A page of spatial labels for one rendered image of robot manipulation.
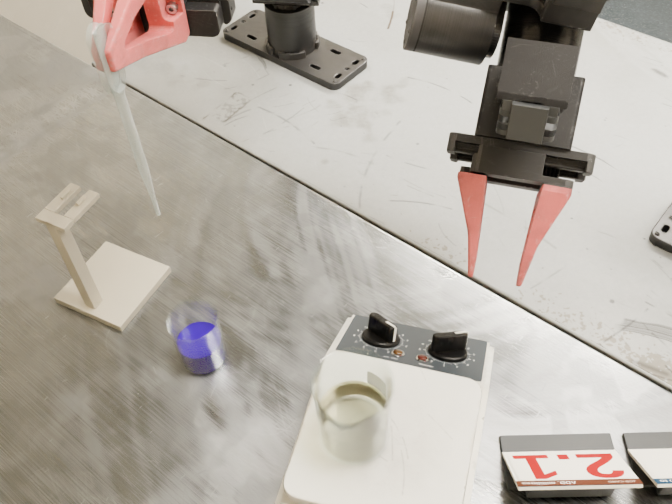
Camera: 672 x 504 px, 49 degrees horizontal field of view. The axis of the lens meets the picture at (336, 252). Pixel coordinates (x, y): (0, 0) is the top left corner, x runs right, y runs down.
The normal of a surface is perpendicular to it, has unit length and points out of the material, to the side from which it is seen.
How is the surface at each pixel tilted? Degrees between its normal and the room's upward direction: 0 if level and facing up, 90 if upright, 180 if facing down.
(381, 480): 0
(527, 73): 41
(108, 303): 0
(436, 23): 67
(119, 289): 0
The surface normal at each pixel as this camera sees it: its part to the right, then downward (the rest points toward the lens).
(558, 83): -0.21, -0.01
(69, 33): 0.77, 0.47
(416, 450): -0.04, -0.65
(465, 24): -0.02, 0.35
